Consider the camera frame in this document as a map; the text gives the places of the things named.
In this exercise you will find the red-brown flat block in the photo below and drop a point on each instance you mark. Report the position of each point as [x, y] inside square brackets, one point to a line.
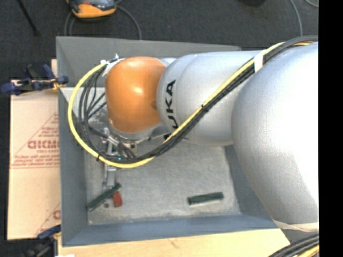
[118, 199]

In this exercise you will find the grey metal bin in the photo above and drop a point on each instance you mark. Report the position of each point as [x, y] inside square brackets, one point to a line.
[171, 186]

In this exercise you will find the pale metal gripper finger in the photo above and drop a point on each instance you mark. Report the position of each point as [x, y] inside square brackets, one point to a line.
[112, 177]
[105, 182]

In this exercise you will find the brown cardboard board red print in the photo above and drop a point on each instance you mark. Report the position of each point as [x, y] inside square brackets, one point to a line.
[32, 186]

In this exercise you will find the dark green flat block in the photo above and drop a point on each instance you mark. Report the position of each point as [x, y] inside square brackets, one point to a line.
[99, 198]
[205, 198]

